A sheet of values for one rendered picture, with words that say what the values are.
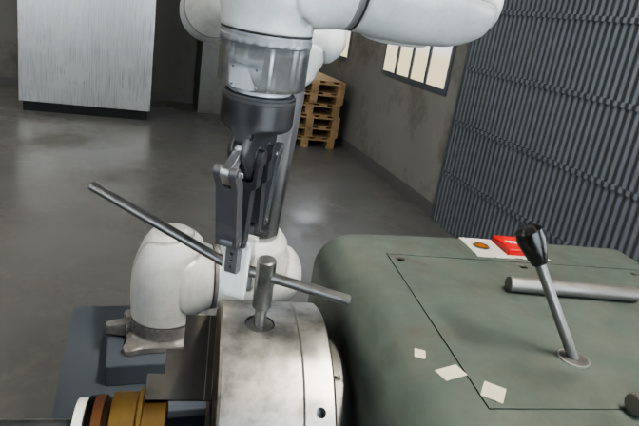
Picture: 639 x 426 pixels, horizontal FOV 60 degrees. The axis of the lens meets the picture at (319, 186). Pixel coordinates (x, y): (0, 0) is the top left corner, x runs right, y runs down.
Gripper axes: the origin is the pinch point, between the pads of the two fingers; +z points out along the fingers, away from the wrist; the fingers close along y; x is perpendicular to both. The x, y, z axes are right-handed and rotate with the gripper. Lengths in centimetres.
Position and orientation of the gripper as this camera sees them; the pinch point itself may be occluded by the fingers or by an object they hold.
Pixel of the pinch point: (239, 264)
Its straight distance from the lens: 63.7
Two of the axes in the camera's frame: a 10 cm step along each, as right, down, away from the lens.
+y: -3.1, 2.9, -9.1
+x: 9.4, 2.5, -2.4
